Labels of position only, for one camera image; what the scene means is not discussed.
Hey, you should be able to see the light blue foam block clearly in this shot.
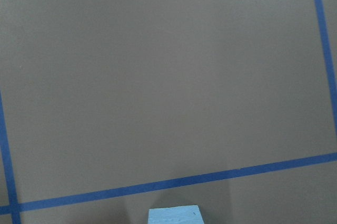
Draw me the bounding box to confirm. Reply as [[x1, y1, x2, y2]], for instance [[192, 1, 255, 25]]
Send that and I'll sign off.
[[147, 205, 204, 224]]

